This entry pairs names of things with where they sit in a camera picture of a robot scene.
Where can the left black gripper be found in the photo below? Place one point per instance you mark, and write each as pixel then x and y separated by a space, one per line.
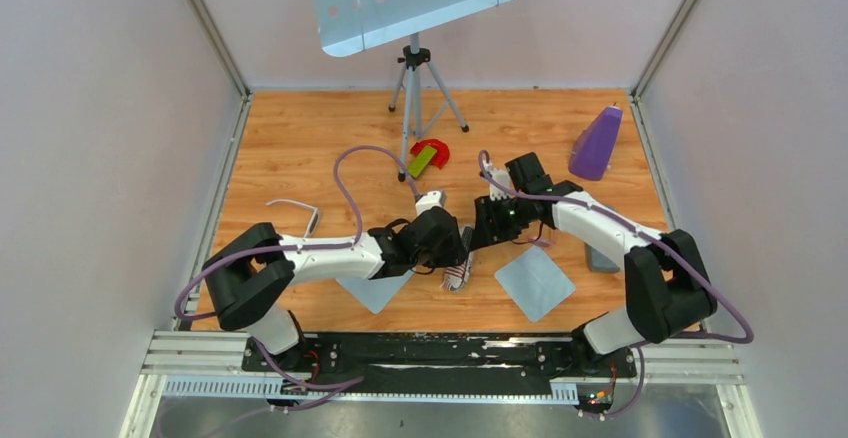
pixel 452 253

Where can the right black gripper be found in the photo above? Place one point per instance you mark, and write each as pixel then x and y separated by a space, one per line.
pixel 488 232

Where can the striped printed glasses pouch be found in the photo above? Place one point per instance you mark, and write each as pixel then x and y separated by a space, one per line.
pixel 456 277

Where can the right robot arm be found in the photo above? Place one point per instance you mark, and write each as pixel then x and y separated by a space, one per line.
pixel 667 289

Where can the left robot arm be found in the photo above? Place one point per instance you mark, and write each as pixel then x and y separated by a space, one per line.
pixel 246 277

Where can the white sunglasses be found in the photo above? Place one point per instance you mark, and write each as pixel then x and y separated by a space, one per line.
pixel 309 215

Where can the right blue cleaning cloth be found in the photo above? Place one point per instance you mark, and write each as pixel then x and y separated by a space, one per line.
pixel 535 283

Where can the blue cleaning cloth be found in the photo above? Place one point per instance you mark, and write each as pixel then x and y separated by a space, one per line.
pixel 375 294
pixel 535 283

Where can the green rectangular block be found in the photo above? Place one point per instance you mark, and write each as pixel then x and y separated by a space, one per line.
pixel 420 161

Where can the left blue cleaning cloth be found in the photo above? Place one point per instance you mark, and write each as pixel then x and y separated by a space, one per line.
pixel 375 294

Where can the red curved plastic piece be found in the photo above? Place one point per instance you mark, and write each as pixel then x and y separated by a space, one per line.
pixel 442 151

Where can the grey glasses case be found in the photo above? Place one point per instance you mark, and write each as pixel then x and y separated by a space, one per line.
pixel 599 263

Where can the grey tripod stand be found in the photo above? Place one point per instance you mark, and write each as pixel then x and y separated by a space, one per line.
pixel 413 60

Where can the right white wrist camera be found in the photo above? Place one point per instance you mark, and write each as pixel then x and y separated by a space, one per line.
pixel 500 184

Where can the white slotted cable duct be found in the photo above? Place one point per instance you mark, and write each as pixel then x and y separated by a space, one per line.
pixel 278 389

